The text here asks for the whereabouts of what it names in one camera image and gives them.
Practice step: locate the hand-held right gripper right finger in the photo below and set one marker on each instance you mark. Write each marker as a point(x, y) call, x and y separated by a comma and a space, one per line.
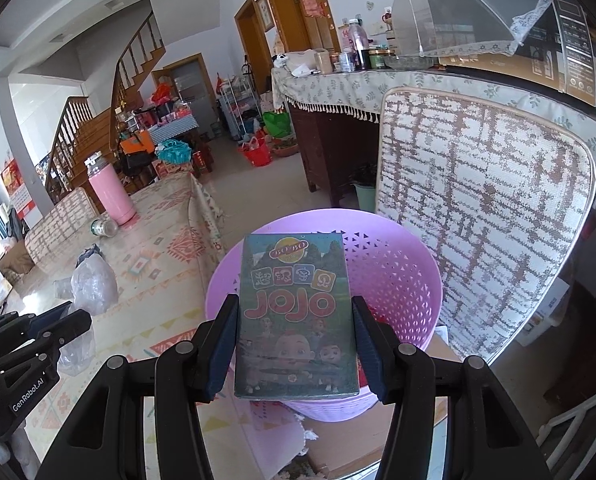
point(370, 350)

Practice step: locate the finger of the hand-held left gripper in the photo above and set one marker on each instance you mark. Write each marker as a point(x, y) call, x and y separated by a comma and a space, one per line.
point(53, 314)
point(65, 327)

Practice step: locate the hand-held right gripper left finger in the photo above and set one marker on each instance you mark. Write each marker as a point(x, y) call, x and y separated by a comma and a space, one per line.
point(223, 345)

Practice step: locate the purple plastic basket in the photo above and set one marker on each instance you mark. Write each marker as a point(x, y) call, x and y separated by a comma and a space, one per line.
point(388, 285)

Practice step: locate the green cartoon card box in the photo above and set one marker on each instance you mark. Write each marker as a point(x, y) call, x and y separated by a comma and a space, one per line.
point(293, 310)

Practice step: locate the clear plastic bag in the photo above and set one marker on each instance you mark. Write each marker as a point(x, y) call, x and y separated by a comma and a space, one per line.
point(95, 285)
point(78, 352)

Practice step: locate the cardboard box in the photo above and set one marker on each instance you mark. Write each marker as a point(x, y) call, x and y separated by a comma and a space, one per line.
point(348, 442)

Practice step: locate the glass jar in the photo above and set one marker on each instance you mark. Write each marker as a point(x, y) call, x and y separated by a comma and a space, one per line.
point(105, 227)

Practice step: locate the patterned table cloth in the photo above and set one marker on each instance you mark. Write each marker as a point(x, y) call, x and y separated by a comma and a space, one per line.
point(163, 260)

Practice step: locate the pink thermos flask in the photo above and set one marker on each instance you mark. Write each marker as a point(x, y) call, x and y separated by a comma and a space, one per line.
point(110, 190)

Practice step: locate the green waste bin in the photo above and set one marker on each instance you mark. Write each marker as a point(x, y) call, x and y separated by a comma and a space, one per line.
point(365, 197)

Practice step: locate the patterned seat cushion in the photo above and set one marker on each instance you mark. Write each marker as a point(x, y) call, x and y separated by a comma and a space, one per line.
point(478, 200)

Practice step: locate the orange bag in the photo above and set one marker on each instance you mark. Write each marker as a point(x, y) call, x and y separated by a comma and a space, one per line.
point(137, 144)

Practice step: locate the wooden staircase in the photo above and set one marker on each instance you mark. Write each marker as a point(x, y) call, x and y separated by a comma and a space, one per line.
point(93, 125)

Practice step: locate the red basket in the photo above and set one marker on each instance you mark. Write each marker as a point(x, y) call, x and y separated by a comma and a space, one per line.
point(255, 154)

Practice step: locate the dark wooden table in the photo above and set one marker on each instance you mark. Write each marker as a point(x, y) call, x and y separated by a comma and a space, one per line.
point(328, 155)

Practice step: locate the teal bag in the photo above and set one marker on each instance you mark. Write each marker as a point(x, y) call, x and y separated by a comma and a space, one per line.
point(174, 151)

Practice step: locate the green bag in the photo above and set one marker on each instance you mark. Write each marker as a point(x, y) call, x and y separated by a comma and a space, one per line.
point(277, 125)

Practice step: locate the metal shelf rack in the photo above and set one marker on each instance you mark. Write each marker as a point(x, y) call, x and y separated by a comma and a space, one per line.
point(240, 105)

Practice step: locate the leaf print tablecloth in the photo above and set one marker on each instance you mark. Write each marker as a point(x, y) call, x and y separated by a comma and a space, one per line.
point(338, 87)

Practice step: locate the green tin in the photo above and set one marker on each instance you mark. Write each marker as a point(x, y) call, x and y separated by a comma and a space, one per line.
point(382, 60)

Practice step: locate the white mesh food cover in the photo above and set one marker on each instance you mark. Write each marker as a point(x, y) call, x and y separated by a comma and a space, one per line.
point(478, 5)

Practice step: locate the red wall calendar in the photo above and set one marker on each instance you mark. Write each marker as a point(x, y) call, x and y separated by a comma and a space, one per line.
point(15, 187)

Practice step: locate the white metal frame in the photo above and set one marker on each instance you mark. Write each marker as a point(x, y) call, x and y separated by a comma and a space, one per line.
point(573, 435)

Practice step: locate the wooden door frame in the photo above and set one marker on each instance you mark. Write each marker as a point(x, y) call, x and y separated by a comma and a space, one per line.
point(283, 15)

